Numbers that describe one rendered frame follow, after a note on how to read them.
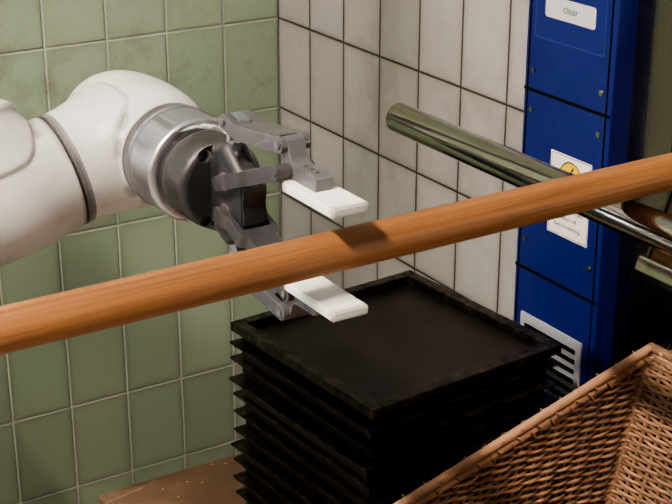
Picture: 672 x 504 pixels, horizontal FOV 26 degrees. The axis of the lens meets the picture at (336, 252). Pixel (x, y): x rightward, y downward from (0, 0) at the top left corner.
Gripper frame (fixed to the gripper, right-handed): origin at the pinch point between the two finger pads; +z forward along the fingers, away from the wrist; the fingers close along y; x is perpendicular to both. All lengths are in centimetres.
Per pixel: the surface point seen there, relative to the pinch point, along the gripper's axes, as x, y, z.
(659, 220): -27.6, 1.8, 4.2
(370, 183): -64, 34, -94
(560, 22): -61, 0, -49
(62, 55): -27, 15, -122
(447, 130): -27.5, 1.7, -24.1
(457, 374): -38, 35, -36
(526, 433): -42, 40, -27
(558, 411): -46, 38, -28
